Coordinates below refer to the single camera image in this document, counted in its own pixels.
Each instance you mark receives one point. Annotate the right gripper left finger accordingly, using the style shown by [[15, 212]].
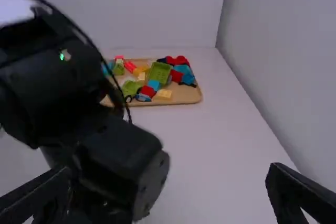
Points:
[[31, 203]]

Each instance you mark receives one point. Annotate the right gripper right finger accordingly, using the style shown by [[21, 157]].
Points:
[[283, 190]]

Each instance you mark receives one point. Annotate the yellow toy brick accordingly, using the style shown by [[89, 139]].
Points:
[[163, 95]]

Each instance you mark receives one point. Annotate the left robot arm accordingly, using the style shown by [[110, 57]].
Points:
[[52, 90]]

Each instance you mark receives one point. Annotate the tan tray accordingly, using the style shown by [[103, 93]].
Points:
[[183, 95]]

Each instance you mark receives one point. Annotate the blue toy brick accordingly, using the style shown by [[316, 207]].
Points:
[[110, 68], [189, 79], [182, 68], [155, 85]]

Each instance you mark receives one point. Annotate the green toy car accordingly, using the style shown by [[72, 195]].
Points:
[[131, 89]]

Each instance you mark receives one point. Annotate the small green toy brick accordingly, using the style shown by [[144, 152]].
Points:
[[119, 68]]

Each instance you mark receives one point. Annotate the long red toy brick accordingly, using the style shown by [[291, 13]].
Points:
[[129, 67]]

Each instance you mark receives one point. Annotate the large red toy brick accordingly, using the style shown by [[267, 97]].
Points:
[[177, 60]]

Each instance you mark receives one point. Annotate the small red toy brick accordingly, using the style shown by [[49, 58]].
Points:
[[119, 58]]

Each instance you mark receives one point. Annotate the large green toy brick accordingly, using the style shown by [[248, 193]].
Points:
[[158, 74]]

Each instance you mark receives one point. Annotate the orange toy brick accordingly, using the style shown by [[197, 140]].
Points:
[[140, 72]]

